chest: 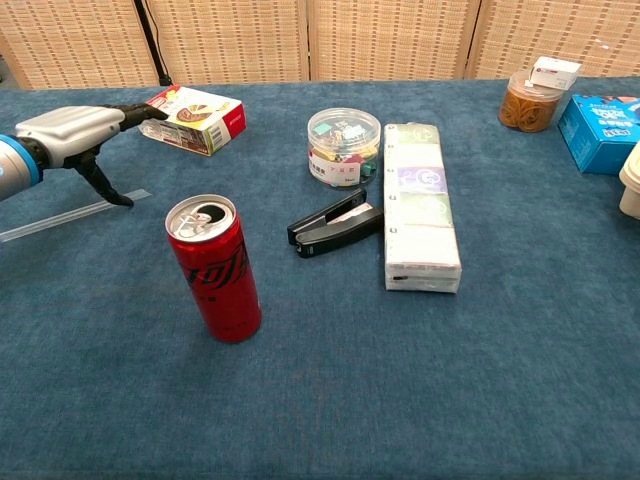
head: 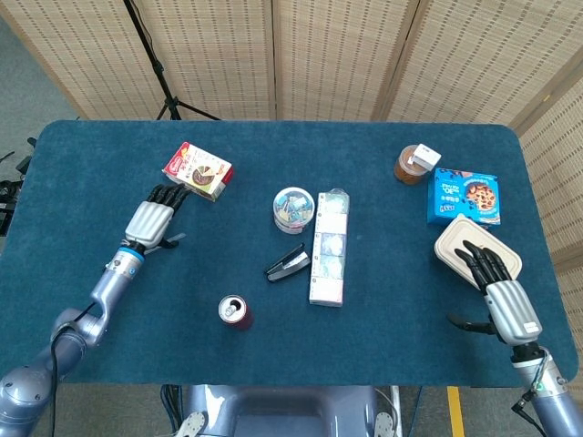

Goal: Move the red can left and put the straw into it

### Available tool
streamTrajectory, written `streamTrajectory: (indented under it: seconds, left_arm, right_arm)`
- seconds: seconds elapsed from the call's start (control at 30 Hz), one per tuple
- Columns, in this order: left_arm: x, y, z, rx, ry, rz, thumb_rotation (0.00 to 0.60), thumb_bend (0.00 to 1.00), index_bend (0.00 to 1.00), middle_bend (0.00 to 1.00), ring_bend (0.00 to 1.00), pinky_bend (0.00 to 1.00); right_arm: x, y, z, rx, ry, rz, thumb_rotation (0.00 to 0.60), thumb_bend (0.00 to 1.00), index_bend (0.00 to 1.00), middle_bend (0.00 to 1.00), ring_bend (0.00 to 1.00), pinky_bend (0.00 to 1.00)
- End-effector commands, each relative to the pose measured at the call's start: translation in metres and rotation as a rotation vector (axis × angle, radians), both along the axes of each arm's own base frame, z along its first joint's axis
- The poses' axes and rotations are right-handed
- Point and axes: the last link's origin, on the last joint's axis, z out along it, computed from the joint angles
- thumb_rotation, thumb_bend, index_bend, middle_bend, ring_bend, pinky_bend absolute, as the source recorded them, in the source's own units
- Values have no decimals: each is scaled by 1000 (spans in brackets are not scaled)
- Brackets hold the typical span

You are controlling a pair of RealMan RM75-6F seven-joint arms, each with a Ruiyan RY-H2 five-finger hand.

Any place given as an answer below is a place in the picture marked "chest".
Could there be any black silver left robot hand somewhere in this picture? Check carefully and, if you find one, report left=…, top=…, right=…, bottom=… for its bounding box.
left=14, top=102, right=169, bottom=208

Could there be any black tripod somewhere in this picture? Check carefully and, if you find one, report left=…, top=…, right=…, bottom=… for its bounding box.
left=132, top=0, right=174, bottom=87

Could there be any red soda can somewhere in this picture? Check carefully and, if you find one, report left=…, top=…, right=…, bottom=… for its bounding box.
left=165, top=194, right=263, bottom=344

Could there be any wrapped tissue pack bundle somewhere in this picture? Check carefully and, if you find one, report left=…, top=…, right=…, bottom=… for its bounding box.
left=383, top=123, right=463, bottom=295

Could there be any black stapler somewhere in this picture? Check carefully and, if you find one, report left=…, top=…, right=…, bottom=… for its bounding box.
left=286, top=188, right=385, bottom=259

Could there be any blue cookie box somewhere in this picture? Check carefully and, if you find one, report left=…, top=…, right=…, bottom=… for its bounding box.
left=557, top=93, right=640, bottom=175

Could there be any red white cake box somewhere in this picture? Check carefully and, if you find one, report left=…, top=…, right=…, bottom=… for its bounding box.
left=137, top=85, right=247, bottom=158

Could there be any clear jar of rubber bands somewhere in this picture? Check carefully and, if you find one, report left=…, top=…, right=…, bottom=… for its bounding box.
left=498, top=70, right=564, bottom=133

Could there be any bamboo folding screen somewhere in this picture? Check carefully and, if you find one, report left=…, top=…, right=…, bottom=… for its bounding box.
left=0, top=0, right=640, bottom=91

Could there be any clear plastic straw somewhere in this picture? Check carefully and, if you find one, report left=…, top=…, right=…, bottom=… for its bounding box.
left=0, top=188, right=151, bottom=244

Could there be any clear jar of binder clips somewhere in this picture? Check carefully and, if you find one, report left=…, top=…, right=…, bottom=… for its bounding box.
left=307, top=108, right=383, bottom=190

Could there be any small white cardboard box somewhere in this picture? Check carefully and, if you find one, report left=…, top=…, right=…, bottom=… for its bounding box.
left=528, top=56, right=583, bottom=92

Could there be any beige lidded lunch box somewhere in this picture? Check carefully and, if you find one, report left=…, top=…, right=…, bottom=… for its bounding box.
left=618, top=142, right=640, bottom=220

